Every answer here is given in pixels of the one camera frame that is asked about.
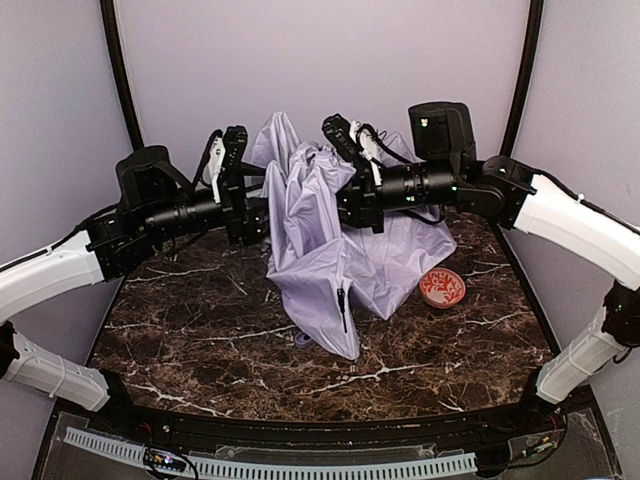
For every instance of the right black frame post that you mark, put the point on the right black frame post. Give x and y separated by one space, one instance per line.
525 71

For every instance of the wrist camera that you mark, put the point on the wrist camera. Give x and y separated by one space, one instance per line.
354 145
221 166

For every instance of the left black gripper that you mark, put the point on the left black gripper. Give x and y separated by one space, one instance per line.
234 169

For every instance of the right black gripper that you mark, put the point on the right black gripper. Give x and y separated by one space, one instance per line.
358 201

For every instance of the black front rail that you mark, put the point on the black front rail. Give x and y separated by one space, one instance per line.
207 432

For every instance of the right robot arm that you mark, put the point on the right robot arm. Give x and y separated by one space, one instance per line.
507 193

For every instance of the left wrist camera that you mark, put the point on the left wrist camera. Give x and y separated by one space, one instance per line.
221 166

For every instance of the red patterned ceramic bowl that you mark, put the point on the red patterned ceramic bowl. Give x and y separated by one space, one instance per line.
442 288

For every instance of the left black frame post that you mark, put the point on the left black frame post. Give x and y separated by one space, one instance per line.
119 72

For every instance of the lavender folding umbrella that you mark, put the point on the lavender folding umbrella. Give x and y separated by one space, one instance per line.
322 266

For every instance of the small circuit board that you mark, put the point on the small circuit board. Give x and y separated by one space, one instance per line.
163 461

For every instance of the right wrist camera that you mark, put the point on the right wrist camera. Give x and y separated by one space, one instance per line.
354 145

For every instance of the grey slotted cable duct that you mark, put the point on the grey slotted cable duct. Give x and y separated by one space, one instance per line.
203 467

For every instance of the black frame post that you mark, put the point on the black frame post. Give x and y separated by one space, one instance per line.
119 72
525 71

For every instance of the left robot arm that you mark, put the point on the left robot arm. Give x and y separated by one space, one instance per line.
158 204

